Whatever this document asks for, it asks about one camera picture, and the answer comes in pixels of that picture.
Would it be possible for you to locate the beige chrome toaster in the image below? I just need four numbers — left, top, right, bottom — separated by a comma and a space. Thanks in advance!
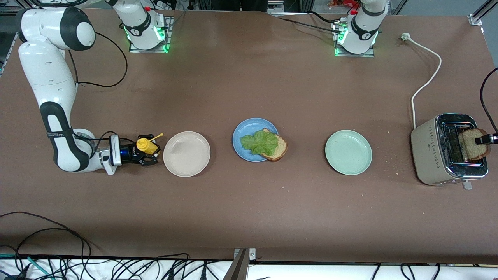
410, 113, 489, 191

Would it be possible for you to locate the light green plate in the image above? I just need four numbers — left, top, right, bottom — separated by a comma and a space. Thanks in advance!
325, 129, 373, 176

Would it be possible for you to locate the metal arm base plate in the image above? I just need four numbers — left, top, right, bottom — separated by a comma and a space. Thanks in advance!
334, 19, 376, 58
129, 16, 174, 53

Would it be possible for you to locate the beige plate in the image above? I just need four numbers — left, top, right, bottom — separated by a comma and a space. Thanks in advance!
163, 131, 211, 178

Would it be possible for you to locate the aluminium frame profile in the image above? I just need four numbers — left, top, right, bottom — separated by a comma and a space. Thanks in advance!
469, 0, 498, 26

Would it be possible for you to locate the black looped floor cable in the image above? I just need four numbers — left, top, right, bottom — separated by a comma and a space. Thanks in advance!
0, 211, 102, 280
15, 228, 86, 280

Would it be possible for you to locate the green lettuce leaf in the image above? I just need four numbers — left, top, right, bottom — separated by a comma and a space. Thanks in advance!
240, 130, 279, 155

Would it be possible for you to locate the white toaster power cable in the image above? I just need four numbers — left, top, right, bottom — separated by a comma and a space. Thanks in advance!
401, 33, 443, 130

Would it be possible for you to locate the blue plate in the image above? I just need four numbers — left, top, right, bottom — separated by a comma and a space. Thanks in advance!
232, 117, 280, 163

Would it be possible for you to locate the tangled black cable bundle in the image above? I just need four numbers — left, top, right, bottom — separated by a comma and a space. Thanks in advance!
0, 244, 234, 280

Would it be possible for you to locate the black straight base cable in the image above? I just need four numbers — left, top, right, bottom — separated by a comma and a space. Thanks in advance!
277, 16, 341, 35

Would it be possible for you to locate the grey metal mounting post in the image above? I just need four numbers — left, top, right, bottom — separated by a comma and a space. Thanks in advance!
224, 248, 257, 280

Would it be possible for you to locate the brown bread slice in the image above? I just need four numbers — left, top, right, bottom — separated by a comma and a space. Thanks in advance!
260, 128, 288, 162
458, 128, 489, 161

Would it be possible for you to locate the yellow mustard squeeze bottle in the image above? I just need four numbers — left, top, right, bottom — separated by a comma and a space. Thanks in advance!
136, 133, 164, 155

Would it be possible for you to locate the teal cable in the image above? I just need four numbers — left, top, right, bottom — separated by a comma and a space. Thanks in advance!
0, 254, 53, 280

